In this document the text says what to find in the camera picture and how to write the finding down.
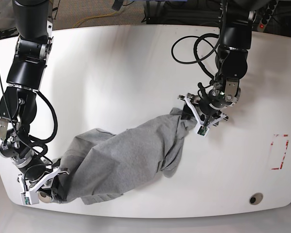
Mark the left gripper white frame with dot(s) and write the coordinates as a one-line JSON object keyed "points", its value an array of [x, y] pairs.
{"points": [[208, 115]]}

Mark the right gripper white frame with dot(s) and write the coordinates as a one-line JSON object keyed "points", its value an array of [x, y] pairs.
{"points": [[36, 177]]}

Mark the grey T-shirt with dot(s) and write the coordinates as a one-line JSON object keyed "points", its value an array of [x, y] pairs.
{"points": [[103, 166]]}

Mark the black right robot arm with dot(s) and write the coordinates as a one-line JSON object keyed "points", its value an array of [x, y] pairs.
{"points": [[18, 106]]}

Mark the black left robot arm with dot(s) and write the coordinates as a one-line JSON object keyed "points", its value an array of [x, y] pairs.
{"points": [[223, 58]]}

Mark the red tape rectangle marking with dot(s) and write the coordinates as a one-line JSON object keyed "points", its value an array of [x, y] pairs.
{"points": [[278, 151]]}

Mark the right table cable grommet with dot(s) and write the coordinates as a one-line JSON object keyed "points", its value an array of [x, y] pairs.
{"points": [[256, 199]]}

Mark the black power strip red switch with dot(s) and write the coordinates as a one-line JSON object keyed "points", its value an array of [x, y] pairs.
{"points": [[267, 15]]}

